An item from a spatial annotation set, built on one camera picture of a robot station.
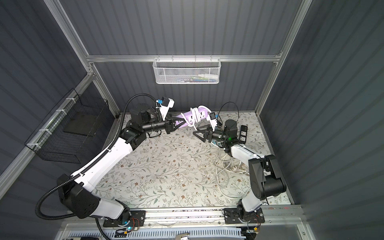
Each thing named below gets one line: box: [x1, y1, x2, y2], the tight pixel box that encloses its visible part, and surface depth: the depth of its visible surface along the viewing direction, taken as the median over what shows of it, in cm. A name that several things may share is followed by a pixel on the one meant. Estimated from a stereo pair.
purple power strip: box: [175, 108, 208, 128], surface depth 67 cm
